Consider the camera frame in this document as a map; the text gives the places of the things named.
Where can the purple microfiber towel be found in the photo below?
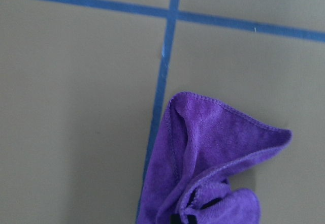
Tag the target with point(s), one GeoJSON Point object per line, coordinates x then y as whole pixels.
{"type": "Point", "coordinates": [201, 143]}

